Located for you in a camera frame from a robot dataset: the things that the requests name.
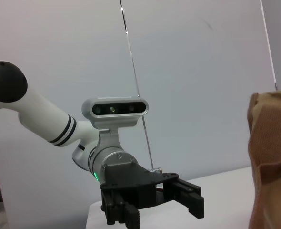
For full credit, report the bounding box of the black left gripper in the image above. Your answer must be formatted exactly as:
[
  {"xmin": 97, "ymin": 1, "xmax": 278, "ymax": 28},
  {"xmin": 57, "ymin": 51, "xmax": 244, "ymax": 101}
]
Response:
[{"xmin": 99, "ymin": 160, "xmax": 205, "ymax": 229}]

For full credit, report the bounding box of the khaki canvas food bag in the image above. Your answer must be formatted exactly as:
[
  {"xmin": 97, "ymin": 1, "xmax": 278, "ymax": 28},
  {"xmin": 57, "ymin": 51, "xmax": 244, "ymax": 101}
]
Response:
[{"xmin": 247, "ymin": 90, "xmax": 281, "ymax": 229}]

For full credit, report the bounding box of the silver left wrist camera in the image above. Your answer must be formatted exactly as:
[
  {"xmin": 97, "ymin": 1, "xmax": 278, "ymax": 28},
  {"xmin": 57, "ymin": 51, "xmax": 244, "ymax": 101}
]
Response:
[{"xmin": 81, "ymin": 96, "xmax": 149, "ymax": 148}]

